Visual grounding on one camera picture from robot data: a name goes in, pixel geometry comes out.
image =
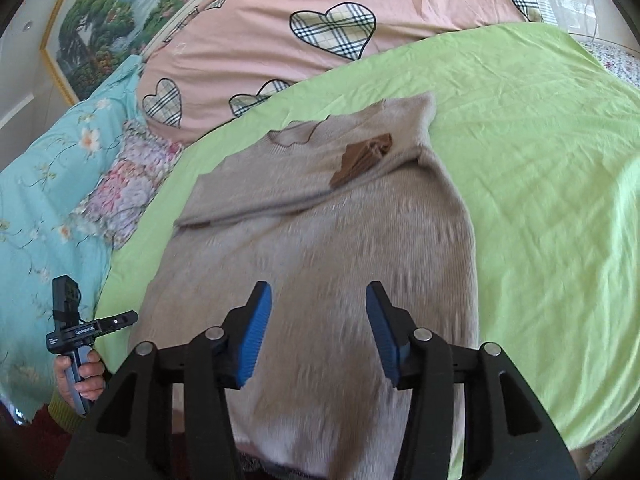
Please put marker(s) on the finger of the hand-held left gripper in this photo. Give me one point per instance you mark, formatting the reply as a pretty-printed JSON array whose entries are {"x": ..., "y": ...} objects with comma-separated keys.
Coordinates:
[{"x": 119, "y": 321}]

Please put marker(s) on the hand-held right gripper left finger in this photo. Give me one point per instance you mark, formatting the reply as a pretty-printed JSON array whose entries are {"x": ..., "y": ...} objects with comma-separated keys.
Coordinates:
[{"x": 254, "y": 332}]

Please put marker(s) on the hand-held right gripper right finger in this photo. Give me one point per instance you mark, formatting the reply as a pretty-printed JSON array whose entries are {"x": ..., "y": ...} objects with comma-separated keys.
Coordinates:
[{"x": 382, "y": 332}]

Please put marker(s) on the beige knit sweater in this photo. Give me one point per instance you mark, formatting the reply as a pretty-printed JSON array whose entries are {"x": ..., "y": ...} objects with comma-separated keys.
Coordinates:
[{"x": 320, "y": 270}]

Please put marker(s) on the person's left hand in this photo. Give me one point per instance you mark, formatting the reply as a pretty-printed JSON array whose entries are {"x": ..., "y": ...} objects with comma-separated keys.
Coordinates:
[{"x": 92, "y": 377}]

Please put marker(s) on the turquoise floral quilt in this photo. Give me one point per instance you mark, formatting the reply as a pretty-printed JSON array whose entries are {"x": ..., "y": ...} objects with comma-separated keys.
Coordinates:
[{"x": 45, "y": 200}]

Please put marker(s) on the pink purple floral pillow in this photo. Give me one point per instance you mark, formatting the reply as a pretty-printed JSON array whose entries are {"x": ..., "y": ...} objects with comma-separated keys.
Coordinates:
[{"x": 130, "y": 180}]

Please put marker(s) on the light green bed sheet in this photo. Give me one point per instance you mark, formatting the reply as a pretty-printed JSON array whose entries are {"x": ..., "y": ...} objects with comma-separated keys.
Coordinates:
[{"x": 540, "y": 170}]

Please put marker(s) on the framed landscape painting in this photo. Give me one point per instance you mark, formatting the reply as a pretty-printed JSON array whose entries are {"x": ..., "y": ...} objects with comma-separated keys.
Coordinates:
[{"x": 105, "y": 15}]

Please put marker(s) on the pink quilt with plaid hearts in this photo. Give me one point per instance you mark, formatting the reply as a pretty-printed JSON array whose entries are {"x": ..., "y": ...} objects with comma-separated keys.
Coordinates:
[{"x": 280, "y": 20}]

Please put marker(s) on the white small-flowered cloth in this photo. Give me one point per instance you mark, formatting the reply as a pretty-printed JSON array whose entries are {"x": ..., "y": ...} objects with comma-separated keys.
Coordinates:
[{"x": 620, "y": 62}]

